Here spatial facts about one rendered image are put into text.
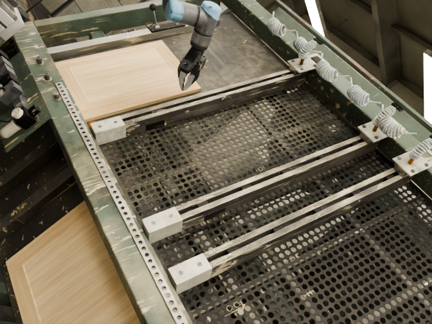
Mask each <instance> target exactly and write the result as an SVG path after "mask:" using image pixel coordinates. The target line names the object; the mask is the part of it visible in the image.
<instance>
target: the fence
mask: <svg viewBox="0 0 432 324"><path fill-rule="evenodd" d="M219 24H220V19H219V20H218V22H217V25H216V26H219ZM192 30H194V26H189V25H185V26H183V27H180V28H174V29H170V30H164V31H158V32H155V33H152V32H151V31H150V30H149V29H148V28H147V29H144V30H138V31H132V32H128V33H121V34H117V35H111V36H108V37H102V38H97V39H91V40H85V41H82V42H76V43H72V44H65V45H61V46H55V47H52V48H47V50H48V51H49V54H50V55H51V57H52V59H53V60H57V59H63V58H66V57H72V56H75V55H81V54H85V53H90V52H94V51H100V50H106V49H109V48H115V47H119V46H124V45H128V44H134V43H138V42H143V41H149V40H153V39H158V38H162V37H168V36H172V35H177V34H181V33H187V32H191V31H192Z"/></svg>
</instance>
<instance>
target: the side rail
mask: <svg viewBox="0 0 432 324"><path fill-rule="evenodd" d="M183 1H184V2H186V3H190V4H193V5H197V6H201V5H202V3H203V1H211V2H214V3H216V4H218V5H219V6H220V4H221V0H183ZM151 3H154V4H155V5H156V10H154V11H155V15H156V21H157V23H159V22H163V21H167V20H166V18H165V12H164V11H163V8H162V0H155V1H148V2H144V3H136V4H129V5H125V6H118V7H114V8H106V9H102V10H95V11H90V12H83V13H76V14H71V15H64V16H60V17H52V18H48V19H41V20H37V21H33V23H34V25H35V27H36V29H37V31H38V33H39V35H40V37H41V39H42V40H43V42H44V44H48V43H52V42H58V41H64V40H69V39H75V38H79V37H85V36H89V32H95V31H98V30H102V31H103V32H104V33H105V32H112V31H116V30H122V29H126V28H132V27H136V26H143V25H146V24H152V23H155V21H154V15H153V11H151V10H150V8H149V5H150V4H151Z"/></svg>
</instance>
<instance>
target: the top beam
mask: <svg viewBox="0 0 432 324"><path fill-rule="evenodd" d="M221 2H222V3H223V4H224V5H225V6H227V7H228V8H229V9H230V10H231V11H232V12H233V13H234V14H235V15H236V16H237V17H238V18H239V19H240V20H241V21H242V22H243V23H244V24H246V25H247V26H248V27H249V28H250V29H251V30H252V31H253V32H254V33H255V34H257V35H258V36H259V37H260V38H261V39H262V40H263V41H264V42H265V43H266V44H267V45H268V46H269V47H270V48H271V49H272V50H273V51H274V52H275V53H277V54H278V55H279V56H280V57H281V58H282V59H283V60H284V61H285V62H286V63H288V62H287V61H288V60H292V59H297V58H299V57H298V55H299V52H298V51H297V50H296V49H295V48H294V46H293V41H294V40H295V39H296V38H297V37H296V35H295V34H294V33H293V32H291V31H288V32H286V33H285V35H284V36H283V37H278V36H276V35H274V34H273V33H272V32H271V31H270V30H269V28H268V26H267V22H268V20H269V19H270V18H272V15H271V14H270V13H269V12H268V11H267V10H266V9H265V8H264V7H262V6H261V5H260V4H259V3H257V2H256V1H255V0H221ZM288 65H290V64H289V63H288ZM305 81H306V82H308V83H309V84H310V85H311V86H312V87H313V88H314V89H315V90H316V91H317V92H318V93H319V94H320V95H321V96H322V97H324V99H326V101H328V102H329V103H330V104H331V105H332V106H333V107H334V108H335V109H336V110H337V111H339V112H340V113H341V114H342V115H343V116H344V117H345V118H346V119H347V120H348V121H349V122H350V123H351V124H352V125H353V126H354V127H355V128H356V129H357V130H359V129H358V126H360V125H364V124H366V123H369V122H372V121H373V120H374V118H375V117H376V116H377V115H378V114H380V112H381V113H382V109H381V108H380V107H378V106H377V105H376V104H375V103H367V105H366V106H362V107H360V106H359V105H357V104H356V103H354V102H353V101H352V100H351V99H350V98H349V97H348V95H347V90H348V88H349V87H351V83H350V82H349V81H348V80H347V79H346V78H345V77H338V78H337V79H336V81H335V82H327V81H326V80H324V79H323V78H321V77H320V76H319V74H318V72H317V71H316V69H312V70H310V71H308V72H307V76H306V79H305ZM359 131H360V130H359ZM360 132H361V131H360ZM419 143H421V142H419V141H418V140H417V139H416V138H414V137H413V136H412V135H411V134H403V135H401V136H400V138H396V139H393V138H390V137H387V138H384V139H381V140H380V142H379V143H378V145H377V148H378V149H379V150H380V151H381V152H382V153H383V154H384V155H385V156H386V157H387V158H388V159H390V160H391V161H392V162H393V163H394V164H395V165H396V163H395V162H394V161H393V160H392V159H393V158H395V157H397V156H399V155H402V154H404V153H406V152H409V151H411V150H413V148H415V147H418V146H417V145H419ZM421 156H422V157H423V158H424V159H425V160H426V161H431V160H432V157H431V156H430V155H429V154H428V153H427V152H425V153H424V154H423V155H421ZM411 180H412V181H413V182H414V183H415V184H416V185H417V186H418V187H420V188H421V189H422V190H423V191H424V192H425V193H426V194H427V195H428V196H429V197H430V198H432V167H430V168H428V169H425V170H423V171H421V172H419V173H417V174H415V175H414V176H413V177H412V179H411Z"/></svg>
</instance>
